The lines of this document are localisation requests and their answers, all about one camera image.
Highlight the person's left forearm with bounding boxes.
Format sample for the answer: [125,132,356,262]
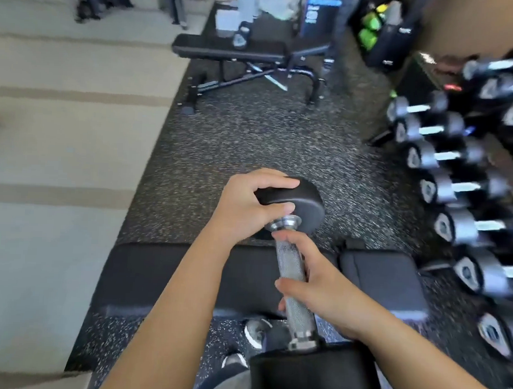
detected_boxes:
[97,221,256,389]

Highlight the grey shorts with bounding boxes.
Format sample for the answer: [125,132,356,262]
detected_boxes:
[192,365,255,389]

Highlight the person's left hand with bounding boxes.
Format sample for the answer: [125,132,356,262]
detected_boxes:
[211,165,302,251]

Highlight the grey sneaker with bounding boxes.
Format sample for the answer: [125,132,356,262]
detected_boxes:
[243,317,274,351]
[221,351,250,370]

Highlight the black adjustable weight bench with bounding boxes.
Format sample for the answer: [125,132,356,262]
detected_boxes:
[169,32,334,122]

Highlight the black flat weight bench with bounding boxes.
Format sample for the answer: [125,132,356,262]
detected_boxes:
[91,235,432,334]

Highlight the person's right hand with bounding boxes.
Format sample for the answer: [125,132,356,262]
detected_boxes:
[271,230,385,343]

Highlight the person's right forearm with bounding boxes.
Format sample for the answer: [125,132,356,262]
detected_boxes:
[334,315,513,389]

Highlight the grey metal post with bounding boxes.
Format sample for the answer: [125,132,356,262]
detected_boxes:
[167,0,190,30]

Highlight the black speckled rubber mat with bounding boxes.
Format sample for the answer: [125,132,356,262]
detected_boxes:
[63,0,513,389]

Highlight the white crumpled cloth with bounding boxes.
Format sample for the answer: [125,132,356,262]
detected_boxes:
[257,0,301,22]

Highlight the black dumbbell with chrome handle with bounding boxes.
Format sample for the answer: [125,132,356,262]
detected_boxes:
[245,175,391,389]

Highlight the white box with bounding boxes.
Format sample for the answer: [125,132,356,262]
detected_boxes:
[214,7,245,38]

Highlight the green ball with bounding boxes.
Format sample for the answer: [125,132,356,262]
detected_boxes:
[361,10,384,31]
[357,29,379,52]

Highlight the white tall container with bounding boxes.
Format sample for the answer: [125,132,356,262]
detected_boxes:
[235,0,260,23]

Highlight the row of racked dumbbells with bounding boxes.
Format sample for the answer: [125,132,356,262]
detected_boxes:
[373,42,513,389]

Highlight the blue and black box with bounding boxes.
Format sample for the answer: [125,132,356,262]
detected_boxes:
[297,0,343,40]

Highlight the black storage stand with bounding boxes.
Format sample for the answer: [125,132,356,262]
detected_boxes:
[350,0,423,75]

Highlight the black dumbbell rack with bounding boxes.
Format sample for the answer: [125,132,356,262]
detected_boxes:
[355,49,513,389]

